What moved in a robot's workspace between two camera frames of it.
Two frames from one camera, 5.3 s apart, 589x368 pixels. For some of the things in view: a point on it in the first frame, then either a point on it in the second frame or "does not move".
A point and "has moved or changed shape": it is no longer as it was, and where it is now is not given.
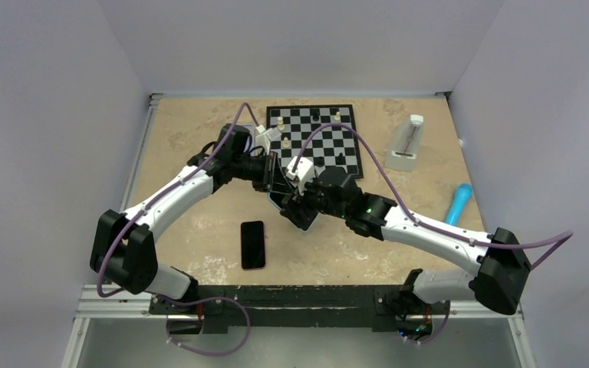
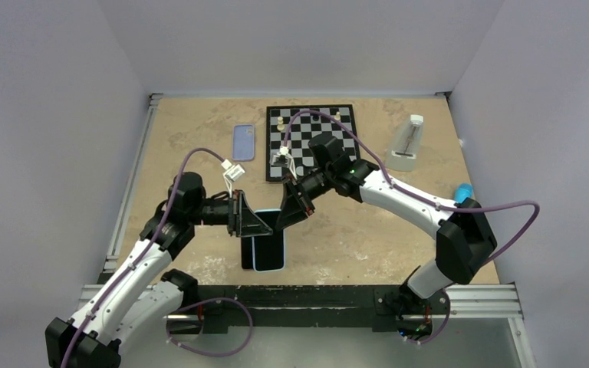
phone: [298, 213] has moved or changed shape
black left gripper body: [268, 169] -> [233, 213]
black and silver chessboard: [324, 134] does not move
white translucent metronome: [401, 155] does not move
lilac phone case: [249, 146] does not move
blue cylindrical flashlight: [463, 192] does not move
